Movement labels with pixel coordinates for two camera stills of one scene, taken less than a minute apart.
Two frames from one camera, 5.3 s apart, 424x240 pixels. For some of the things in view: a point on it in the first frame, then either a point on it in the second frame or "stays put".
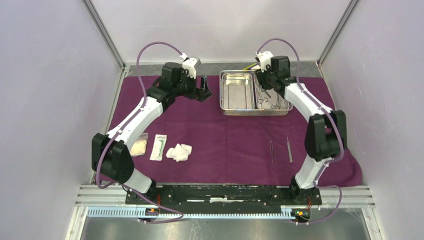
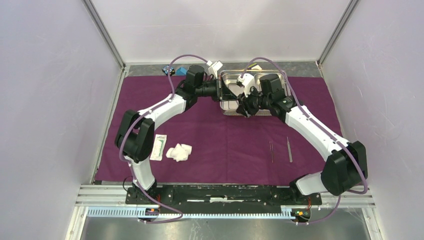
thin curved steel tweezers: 271,148 stays put
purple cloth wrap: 189,142 stays put
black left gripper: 200,94 -> 222,92
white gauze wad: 180,152 stays put
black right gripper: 261,77 -> 244,106
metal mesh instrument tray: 241,93 stays put
